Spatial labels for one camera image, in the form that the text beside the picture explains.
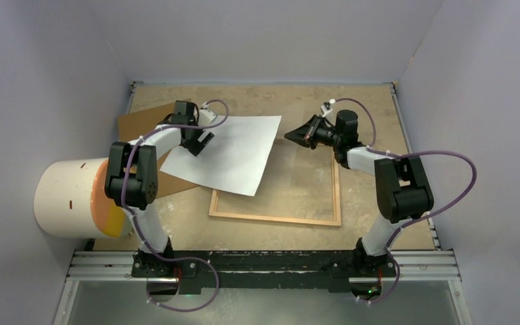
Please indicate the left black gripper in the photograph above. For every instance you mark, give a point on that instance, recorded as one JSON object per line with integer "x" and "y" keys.
{"x": 194, "y": 145}

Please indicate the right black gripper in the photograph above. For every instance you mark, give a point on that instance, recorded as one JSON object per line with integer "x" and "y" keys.
{"x": 306, "y": 135}

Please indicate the brown backing board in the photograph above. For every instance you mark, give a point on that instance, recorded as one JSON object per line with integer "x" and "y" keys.
{"x": 135, "y": 124}

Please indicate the printed photo sheet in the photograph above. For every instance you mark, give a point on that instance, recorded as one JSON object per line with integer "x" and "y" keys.
{"x": 233, "y": 161}

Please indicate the wooden picture frame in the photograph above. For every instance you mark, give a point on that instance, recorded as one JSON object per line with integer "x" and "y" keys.
{"x": 299, "y": 186}

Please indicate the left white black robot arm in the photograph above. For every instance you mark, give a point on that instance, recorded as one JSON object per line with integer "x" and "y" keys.
{"x": 132, "y": 170}

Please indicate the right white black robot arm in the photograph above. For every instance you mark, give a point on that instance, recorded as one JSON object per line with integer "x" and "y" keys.
{"x": 403, "y": 193}

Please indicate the white cylinder orange lid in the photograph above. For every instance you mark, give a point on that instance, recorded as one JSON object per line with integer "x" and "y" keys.
{"x": 70, "y": 202}

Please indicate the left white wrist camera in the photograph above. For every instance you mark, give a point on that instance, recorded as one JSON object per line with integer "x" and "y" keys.
{"x": 206, "y": 116}

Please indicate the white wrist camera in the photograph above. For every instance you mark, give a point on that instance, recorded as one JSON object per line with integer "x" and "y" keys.
{"x": 327, "y": 107}
{"x": 206, "y": 116}

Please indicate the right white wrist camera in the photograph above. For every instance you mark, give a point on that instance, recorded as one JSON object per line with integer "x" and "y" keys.
{"x": 327, "y": 107}

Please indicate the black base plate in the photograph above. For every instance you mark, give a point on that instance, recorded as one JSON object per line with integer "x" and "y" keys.
{"x": 193, "y": 286}

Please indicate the aluminium rail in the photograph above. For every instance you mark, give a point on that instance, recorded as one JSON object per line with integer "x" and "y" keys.
{"x": 124, "y": 265}

